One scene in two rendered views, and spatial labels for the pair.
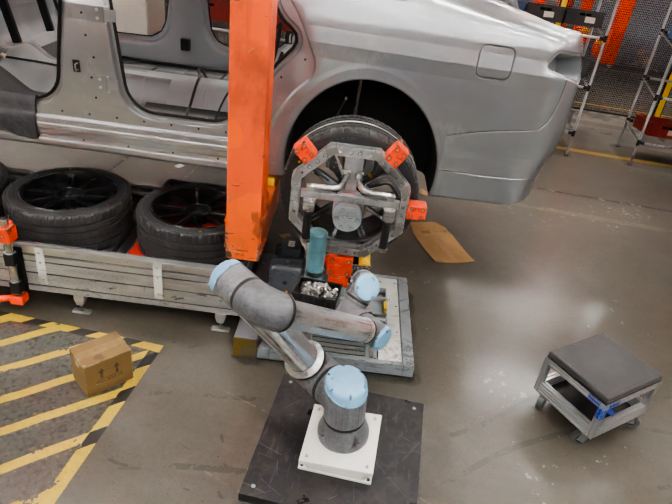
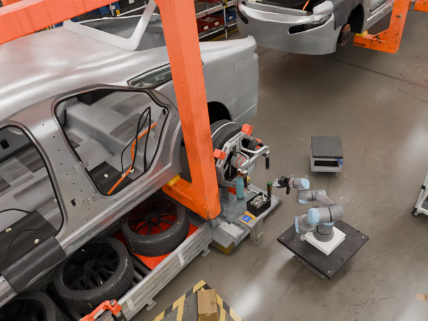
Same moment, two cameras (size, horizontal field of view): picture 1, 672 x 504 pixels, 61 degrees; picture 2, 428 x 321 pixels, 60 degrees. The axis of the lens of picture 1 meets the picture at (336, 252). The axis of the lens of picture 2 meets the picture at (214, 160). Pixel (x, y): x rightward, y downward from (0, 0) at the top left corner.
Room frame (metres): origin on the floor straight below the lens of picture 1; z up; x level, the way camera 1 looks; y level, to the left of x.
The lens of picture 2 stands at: (0.54, 2.00, 3.17)
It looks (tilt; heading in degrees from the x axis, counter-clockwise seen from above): 40 degrees down; 317
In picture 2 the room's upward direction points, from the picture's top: 7 degrees counter-clockwise
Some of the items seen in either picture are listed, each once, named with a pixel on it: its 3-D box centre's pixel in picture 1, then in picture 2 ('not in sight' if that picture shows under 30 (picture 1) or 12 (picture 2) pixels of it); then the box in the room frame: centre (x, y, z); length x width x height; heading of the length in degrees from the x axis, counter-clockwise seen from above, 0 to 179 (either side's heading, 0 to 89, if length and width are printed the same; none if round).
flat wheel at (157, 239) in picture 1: (198, 224); (155, 223); (2.83, 0.79, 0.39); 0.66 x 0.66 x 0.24
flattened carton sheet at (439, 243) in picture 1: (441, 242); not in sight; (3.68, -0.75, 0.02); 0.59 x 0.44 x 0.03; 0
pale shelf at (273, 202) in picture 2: not in sight; (257, 210); (2.10, 0.08, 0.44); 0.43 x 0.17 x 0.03; 90
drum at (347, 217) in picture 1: (348, 208); (242, 163); (2.34, -0.03, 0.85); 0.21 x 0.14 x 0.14; 0
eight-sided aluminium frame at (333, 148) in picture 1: (348, 202); (237, 160); (2.42, -0.03, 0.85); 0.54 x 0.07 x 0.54; 90
